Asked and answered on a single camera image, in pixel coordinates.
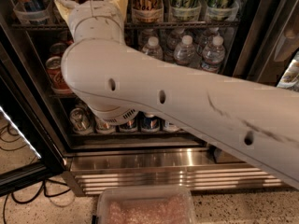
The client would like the green soda can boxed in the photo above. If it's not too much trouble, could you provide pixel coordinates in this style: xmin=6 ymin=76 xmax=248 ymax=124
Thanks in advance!
xmin=69 ymin=108 xmax=93 ymax=134
xmin=95 ymin=118 xmax=116 ymax=134

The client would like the front middle water bottle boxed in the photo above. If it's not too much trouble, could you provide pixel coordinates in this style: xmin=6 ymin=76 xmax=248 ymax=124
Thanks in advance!
xmin=174 ymin=35 xmax=195 ymax=65

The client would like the water bottle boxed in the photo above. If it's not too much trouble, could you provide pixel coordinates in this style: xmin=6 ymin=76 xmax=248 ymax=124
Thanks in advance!
xmin=201 ymin=35 xmax=225 ymax=73
xmin=141 ymin=36 xmax=164 ymax=60
xmin=174 ymin=35 xmax=195 ymax=65

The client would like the black floor cable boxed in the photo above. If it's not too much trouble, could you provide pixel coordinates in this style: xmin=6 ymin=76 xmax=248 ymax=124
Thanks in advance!
xmin=2 ymin=178 xmax=72 ymax=224

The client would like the green soda can right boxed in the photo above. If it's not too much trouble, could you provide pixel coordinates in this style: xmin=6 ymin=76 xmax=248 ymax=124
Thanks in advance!
xmin=95 ymin=118 xmax=116 ymax=134

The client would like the top wire shelf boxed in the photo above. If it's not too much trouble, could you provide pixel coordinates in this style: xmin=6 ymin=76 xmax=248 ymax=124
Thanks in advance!
xmin=10 ymin=21 xmax=240 ymax=31

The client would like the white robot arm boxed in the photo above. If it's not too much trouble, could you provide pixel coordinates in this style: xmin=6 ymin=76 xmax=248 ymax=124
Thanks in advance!
xmin=54 ymin=0 xmax=299 ymax=188

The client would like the green soda can left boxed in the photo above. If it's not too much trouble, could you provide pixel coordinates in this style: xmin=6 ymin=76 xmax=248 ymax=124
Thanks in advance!
xmin=69 ymin=108 xmax=93 ymax=134

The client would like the open fridge glass door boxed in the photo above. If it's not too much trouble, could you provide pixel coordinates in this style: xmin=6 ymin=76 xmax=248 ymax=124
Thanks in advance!
xmin=0 ymin=45 xmax=64 ymax=196

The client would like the green tall can left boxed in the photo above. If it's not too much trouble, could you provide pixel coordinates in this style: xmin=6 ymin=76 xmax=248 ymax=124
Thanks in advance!
xmin=169 ymin=0 xmax=201 ymax=21

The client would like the green tall can right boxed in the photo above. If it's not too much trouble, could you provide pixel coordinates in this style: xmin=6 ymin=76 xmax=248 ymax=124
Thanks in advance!
xmin=205 ymin=0 xmax=237 ymax=21

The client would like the second row left cola can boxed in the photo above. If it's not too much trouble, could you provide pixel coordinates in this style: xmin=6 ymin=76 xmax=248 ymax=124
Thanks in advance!
xmin=50 ymin=42 xmax=67 ymax=57

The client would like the clear plastic bin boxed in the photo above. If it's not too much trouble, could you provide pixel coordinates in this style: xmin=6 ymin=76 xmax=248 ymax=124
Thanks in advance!
xmin=96 ymin=185 xmax=196 ymax=224

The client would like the front left water bottle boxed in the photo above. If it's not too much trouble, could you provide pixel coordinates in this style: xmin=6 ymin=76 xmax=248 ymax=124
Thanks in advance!
xmin=141 ymin=36 xmax=164 ymax=60

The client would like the blue soda can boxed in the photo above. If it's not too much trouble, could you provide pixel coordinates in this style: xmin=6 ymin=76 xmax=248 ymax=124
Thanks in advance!
xmin=119 ymin=119 xmax=137 ymax=133
xmin=141 ymin=113 xmax=160 ymax=133

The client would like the right fridge door frame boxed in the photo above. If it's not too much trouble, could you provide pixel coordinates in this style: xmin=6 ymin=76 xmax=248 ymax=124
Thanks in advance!
xmin=232 ymin=0 xmax=299 ymax=85

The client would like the tea bottle left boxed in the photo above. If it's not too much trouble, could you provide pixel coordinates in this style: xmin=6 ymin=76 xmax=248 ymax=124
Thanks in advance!
xmin=163 ymin=120 xmax=179 ymax=133

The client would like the blue soda can left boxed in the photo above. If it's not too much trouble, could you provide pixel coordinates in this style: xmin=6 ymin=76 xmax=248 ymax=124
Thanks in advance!
xmin=119 ymin=119 xmax=137 ymax=133

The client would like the blue tall can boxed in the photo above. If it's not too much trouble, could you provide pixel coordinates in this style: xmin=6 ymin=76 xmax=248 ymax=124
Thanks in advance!
xmin=14 ymin=0 xmax=49 ymax=25

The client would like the front right water bottle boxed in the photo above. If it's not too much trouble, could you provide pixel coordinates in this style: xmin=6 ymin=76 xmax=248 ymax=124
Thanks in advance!
xmin=201 ymin=35 xmax=225 ymax=73

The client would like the green tall can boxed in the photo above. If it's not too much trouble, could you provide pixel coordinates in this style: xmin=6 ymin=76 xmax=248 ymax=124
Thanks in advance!
xmin=169 ymin=0 xmax=201 ymax=21
xmin=205 ymin=0 xmax=237 ymax=21

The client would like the steel fridge base grille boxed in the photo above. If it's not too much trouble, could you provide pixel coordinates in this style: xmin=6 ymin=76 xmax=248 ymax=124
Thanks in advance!
xmin=63 ymin=148 xmax=284 ymax=196

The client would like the front left cola can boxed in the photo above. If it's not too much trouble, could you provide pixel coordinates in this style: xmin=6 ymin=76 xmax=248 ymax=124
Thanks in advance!
xmin=46 ymin=56 xmax=72 ymax=94

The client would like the blue soda can right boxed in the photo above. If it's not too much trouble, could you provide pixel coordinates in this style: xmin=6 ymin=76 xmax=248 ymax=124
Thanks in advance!
xmin=141 ymin=113 xmax=160 ymax=133

